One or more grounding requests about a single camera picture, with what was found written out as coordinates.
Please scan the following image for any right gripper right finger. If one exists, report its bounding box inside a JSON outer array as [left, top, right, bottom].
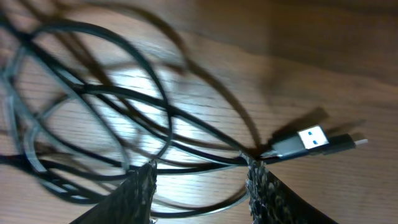
[[241, 152, 336, 224]]

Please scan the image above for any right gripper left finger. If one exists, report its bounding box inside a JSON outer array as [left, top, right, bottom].
[[71, 161, 157, 224]]

